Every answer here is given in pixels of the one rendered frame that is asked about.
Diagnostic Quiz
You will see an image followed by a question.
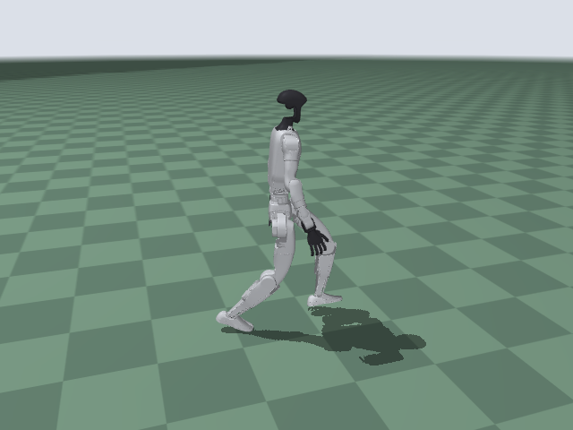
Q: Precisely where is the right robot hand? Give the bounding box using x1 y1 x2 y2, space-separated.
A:
301 219 329 256

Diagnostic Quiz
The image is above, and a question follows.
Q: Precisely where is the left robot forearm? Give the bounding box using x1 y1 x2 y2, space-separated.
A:
269 187 280 199

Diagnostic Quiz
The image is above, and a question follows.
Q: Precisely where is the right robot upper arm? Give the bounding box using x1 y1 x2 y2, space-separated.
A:
281 135 302 192

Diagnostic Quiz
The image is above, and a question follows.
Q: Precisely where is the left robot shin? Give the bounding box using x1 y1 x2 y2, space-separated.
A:
314 242 337 297

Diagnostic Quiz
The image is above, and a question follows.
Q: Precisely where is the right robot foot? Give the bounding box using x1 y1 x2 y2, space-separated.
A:
216 311 253 331

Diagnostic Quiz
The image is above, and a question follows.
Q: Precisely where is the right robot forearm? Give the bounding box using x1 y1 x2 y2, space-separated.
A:
289 179 314 230

